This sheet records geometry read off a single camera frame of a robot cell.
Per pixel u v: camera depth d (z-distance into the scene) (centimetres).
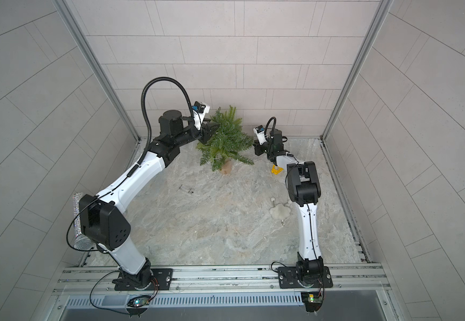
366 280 72
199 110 63
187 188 95
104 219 43
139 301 64
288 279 71
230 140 81
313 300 68
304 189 61
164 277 71
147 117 53
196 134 66
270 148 87
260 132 93
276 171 102
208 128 68
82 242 58
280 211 85
